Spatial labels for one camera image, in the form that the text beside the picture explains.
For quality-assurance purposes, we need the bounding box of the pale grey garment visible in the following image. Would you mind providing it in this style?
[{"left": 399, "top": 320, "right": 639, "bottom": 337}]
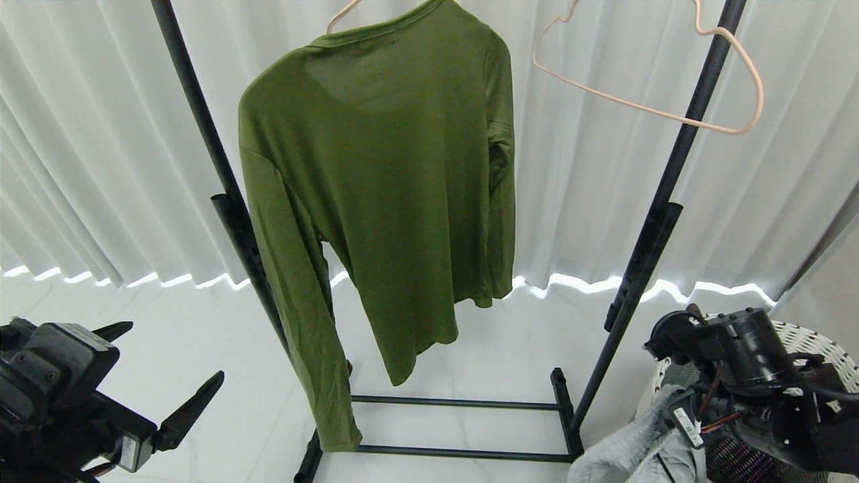
[{"left": 567, "top": 384, "right": 709, "bottom": 483}]

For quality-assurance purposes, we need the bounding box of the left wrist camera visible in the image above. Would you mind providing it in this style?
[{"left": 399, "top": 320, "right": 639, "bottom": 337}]
[{"left": 0, "top": 319, "right": 123, "bottom": 433}]

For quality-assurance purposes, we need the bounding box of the white curtain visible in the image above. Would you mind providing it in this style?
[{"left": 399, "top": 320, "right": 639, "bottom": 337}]
[{"left": 0, "top": 0, "right": 859, "bottom": 303}]

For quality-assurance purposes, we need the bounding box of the green short-sleeved shirt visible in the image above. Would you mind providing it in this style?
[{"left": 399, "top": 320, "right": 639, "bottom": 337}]
[{"left": 238, "top": 0, "right": 517, "bottom": 453}]

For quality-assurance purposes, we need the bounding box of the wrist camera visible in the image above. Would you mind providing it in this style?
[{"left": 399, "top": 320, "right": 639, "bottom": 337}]
[
  {"left": 0, "top": 319, "right": 123, "bottom": 433},
  {"left": 643, "top": 304, "right": 707, "bottom": 364}
]

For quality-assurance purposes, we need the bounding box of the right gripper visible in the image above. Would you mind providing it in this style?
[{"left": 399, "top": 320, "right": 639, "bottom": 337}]
[{"left": 667, "top": 384, "right": 780, "bottom": 458}]

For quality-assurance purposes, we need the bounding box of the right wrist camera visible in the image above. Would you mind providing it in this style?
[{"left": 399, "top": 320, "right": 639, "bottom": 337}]
[{"left": 643, "top": 304, "right": 707, "bottom": 364}]

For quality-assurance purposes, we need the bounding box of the pink clothes hanger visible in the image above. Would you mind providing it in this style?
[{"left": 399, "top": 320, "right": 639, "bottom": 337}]
[
  {"left": 326, "top": 0, "right": 363, "bottom": 34},
  {"left": 532, "top": 0, "right": 765, "bottom": 136}
]

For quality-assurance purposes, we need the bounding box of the black clothes rack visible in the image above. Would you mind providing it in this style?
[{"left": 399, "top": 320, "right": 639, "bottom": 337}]
[{"left": 150, "top": 0, "right": 748, "bottom": 483}]

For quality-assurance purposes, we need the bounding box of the white laundry basket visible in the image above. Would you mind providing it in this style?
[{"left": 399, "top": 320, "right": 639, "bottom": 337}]
[{"left": 648, "top": 319, "right": 859, "bottom": 483}]

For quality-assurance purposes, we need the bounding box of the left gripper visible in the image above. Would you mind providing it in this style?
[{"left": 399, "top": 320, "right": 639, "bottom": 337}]
[{"left": 0, "top": 321, "right": 226, "bottom": 483}]

